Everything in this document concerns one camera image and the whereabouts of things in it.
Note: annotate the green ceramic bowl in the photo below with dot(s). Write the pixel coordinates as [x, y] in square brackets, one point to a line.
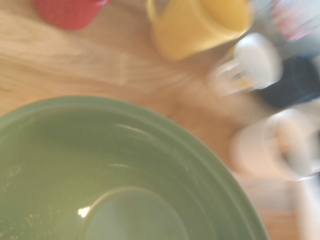
[100, 150]

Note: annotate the yellow mug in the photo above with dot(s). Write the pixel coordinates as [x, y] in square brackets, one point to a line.
[190, 27]

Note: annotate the large white cup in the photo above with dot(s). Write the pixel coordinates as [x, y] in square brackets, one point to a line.
[260, 147]

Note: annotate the white cup blue pattern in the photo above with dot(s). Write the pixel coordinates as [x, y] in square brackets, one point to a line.
[255, 62]

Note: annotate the dark blue container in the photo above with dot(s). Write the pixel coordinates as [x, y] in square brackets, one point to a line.
[292, 85]

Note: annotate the red mug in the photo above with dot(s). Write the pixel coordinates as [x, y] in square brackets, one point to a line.
[70, 13]

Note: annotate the glass jar red checked lid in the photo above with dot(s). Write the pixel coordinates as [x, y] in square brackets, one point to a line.
[290, 22]

